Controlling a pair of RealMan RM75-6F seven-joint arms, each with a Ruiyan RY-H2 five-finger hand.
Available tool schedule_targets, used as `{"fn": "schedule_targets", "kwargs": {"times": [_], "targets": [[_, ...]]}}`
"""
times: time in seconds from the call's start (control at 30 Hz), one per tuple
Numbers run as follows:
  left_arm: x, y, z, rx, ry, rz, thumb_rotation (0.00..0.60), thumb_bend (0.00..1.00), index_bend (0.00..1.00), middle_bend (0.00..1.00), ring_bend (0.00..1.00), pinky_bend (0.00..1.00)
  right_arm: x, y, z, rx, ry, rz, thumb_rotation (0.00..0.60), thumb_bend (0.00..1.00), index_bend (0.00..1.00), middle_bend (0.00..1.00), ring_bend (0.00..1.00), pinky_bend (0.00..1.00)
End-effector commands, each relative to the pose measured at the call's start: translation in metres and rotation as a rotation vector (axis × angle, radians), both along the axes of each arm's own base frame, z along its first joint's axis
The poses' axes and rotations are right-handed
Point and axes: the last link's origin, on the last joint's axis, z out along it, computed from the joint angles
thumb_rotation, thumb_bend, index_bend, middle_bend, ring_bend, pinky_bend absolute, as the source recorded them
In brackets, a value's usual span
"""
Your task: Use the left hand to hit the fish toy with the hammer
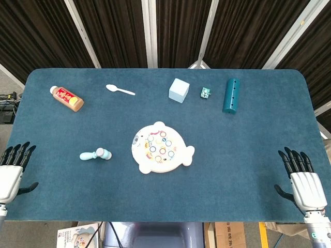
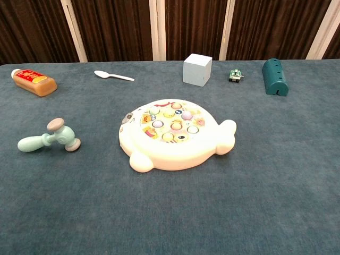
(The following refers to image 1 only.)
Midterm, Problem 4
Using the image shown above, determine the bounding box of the grey-blue robot torso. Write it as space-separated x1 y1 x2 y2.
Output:
103 221 205 248

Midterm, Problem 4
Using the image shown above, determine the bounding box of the white plastic spoon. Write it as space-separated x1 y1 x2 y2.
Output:
106 84 137 96

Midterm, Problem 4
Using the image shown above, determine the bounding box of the blue felt table mat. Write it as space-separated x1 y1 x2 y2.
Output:
0 68 331 223

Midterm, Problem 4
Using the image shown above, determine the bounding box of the teal half-cylinder block with holes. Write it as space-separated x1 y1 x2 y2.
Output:
222 77 241 116

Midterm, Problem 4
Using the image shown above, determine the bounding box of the dark brown curtain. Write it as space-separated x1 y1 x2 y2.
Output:
0 0 331 126

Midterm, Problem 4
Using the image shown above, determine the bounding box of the light blue toy handle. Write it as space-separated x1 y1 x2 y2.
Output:
79 147 113 161

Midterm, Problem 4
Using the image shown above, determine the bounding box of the left black-and-white robot hand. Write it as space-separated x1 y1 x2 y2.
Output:
0 141 39 204

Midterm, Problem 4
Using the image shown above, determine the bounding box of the white fish-shaped toy plate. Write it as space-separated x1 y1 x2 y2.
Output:
131 121 195 175

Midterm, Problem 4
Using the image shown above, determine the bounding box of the black cable by torso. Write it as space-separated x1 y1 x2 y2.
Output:
108 221 123 248

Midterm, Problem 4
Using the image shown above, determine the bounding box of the black cables and power strip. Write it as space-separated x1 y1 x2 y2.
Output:
0 91 21 125

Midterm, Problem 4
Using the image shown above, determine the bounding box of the brown drink bottle red label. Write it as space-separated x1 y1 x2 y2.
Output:
50 85 85 113

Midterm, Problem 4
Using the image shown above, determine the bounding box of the brown cardboard box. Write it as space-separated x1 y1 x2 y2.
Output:
204 222 246 248

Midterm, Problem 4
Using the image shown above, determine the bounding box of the light blue cube block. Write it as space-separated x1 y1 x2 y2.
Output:
168 77 190 104

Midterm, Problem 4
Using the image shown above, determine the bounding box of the white metal frame post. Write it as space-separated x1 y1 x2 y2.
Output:
141 0 159 69
187 0 227 69
262 0 327 70
64 0 102 69

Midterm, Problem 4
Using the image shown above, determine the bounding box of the right black-and-white robot hand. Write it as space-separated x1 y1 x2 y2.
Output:
274 146 328 215

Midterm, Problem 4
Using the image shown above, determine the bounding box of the printed toy packaging box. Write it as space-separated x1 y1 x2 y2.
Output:
56 222 100 248

